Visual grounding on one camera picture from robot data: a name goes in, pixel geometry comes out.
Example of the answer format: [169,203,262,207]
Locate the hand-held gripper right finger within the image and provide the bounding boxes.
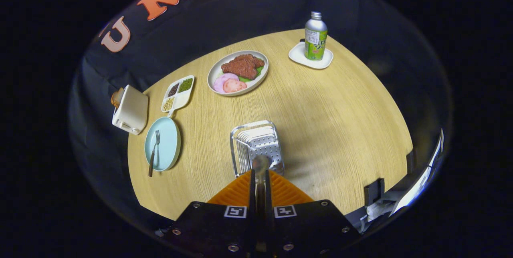
[265,169,361,257]

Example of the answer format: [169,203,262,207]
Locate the metal fork with brown handle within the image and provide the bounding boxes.
[148,130,161,177]

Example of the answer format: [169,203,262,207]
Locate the white square saucer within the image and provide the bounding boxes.
[288,41,334,70]

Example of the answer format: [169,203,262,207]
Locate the white divided snack tray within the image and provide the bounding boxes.
[161,75,195,117]

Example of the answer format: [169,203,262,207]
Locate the green lettuce leaf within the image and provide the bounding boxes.
[239,65,265,83]

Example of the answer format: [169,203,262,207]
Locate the cream plate with food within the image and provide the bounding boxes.
[207,50,269,97]

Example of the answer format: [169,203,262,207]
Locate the toast slice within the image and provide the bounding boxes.
[111,88,125,108]

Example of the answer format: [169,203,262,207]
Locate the cream toaster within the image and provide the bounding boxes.
[112,85,149,135]

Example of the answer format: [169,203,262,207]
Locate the reddish ham slice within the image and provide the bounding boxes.
[223,78,247,93]

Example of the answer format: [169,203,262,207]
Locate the metal spoon with brown handle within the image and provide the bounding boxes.
[252,154,270,214]

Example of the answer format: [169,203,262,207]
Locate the pale pink ham slice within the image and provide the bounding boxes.
[213,73,240,93]

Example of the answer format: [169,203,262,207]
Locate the black table clamp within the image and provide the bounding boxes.
[364,178,385,206]

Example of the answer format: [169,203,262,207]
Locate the metal wire cutlery basket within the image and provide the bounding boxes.
[230,120,285,178]

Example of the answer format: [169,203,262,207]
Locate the brown steak piece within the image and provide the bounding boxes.
[221,54,265,80]

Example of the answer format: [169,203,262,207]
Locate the light blue plate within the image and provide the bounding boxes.
[144,117,182,171]

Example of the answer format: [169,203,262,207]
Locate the green label metal bottle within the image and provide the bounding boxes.
[304,11,328,61]

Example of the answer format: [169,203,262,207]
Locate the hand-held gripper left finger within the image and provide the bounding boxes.
[154,169,257,258]

